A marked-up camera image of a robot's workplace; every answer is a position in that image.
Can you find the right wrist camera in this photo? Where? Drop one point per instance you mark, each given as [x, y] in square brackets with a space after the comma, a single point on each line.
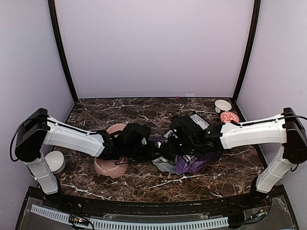
[184, 127]

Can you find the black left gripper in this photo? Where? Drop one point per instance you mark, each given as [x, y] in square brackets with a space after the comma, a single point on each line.
[152, 153]

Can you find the purple white pet food bag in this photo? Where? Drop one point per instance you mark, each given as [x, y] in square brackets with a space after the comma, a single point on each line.
[188, 163]

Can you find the black front table rail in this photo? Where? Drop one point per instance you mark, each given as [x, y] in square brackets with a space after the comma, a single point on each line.
[218, 206]

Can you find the white grey ceramic bowl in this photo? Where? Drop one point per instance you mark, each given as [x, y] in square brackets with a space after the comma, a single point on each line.
[56, 161]

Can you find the grey slotted cable duct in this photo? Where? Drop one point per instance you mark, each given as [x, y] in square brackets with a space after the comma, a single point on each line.
[121, 222]

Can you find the black left frame post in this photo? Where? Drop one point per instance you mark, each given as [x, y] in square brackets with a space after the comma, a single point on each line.
[61, 51]

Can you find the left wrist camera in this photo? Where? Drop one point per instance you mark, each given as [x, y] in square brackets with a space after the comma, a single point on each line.
[135, 134]

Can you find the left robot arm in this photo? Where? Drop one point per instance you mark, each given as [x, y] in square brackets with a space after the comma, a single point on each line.
[41, 129]

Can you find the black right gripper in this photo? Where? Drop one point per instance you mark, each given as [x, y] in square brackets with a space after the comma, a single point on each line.
[172, 148]

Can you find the black white dotted cup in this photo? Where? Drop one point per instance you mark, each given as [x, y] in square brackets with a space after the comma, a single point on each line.
[222, 106]

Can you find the pink double pet bowl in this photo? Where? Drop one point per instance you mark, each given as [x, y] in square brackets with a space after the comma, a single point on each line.
[111, 168]

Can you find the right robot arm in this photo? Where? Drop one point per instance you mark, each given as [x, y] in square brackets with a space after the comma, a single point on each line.
[285, 129]

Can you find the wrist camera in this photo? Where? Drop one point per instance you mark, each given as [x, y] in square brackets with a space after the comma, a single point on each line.
[135, 134]
[184, 127]

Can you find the red patterned bowl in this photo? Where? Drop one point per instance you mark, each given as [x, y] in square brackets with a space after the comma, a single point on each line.
[227, 117]

